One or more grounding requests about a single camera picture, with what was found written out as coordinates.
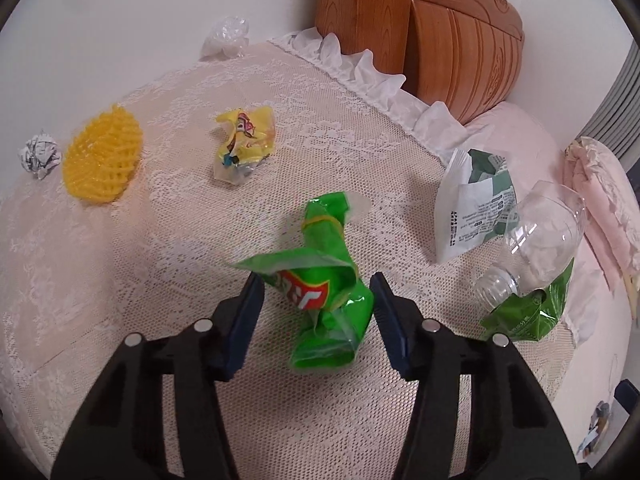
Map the large green snack bag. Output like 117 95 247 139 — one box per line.
480 259 575 341

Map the crumpled clear plastic bag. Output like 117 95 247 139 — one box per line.
200 16 250 60

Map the crumpled printed paper ball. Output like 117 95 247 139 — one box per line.
18 130 62 180

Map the yellow foam fruit net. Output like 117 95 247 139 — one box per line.
62 105 143 204

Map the wooden bed headboard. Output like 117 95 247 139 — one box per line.
314 0 525 124

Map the green snack bag rubber band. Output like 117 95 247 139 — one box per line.
233 192 373 370

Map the yellow candy wrapper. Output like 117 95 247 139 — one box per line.
214 106 276 185

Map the white green paper package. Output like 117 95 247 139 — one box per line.
434 150 516 263

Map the radiator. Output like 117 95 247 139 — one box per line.
577 42 639 159

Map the folded pink blanket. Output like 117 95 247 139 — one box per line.
563 136 639 321

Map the clear plastic bottle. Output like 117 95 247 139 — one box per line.
474 181 586 311

